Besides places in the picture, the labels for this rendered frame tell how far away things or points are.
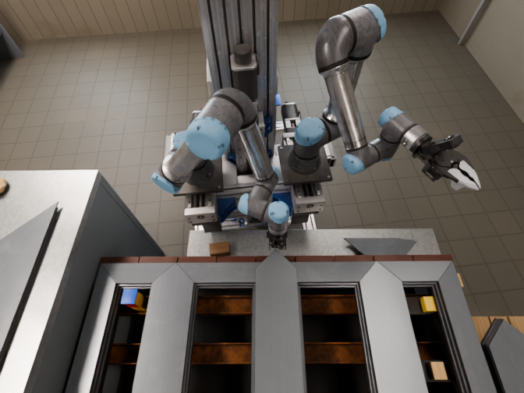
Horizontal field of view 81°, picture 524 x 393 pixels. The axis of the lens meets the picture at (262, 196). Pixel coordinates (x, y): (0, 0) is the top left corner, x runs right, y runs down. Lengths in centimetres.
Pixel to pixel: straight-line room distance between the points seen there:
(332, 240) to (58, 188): 133
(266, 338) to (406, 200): 183
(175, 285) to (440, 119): 290
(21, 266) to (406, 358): 149
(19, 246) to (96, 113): 226
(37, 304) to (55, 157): 213
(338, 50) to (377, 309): 99
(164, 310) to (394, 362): 92
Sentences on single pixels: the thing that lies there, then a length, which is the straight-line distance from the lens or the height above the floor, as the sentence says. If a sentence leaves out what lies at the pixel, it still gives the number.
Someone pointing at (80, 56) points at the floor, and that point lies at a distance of 445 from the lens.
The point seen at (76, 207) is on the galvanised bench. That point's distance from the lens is 153.
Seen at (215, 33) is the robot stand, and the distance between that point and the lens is 114.
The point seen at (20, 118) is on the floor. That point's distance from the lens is 396.
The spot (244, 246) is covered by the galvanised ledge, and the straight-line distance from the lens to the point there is 162.
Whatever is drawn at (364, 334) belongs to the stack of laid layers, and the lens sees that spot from 141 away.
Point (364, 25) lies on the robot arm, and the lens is 108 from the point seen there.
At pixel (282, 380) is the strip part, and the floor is 87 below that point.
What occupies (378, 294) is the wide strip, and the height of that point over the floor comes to 87.
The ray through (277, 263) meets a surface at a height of 87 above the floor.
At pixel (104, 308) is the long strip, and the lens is 150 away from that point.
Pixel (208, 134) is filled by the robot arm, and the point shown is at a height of 159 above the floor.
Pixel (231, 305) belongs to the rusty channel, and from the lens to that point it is 154.
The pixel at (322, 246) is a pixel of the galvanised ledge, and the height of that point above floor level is 68.
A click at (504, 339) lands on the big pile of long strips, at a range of 163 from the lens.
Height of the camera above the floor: 218
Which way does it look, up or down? 59 degrees down
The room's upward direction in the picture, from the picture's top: 1 degrees counter-clockwise
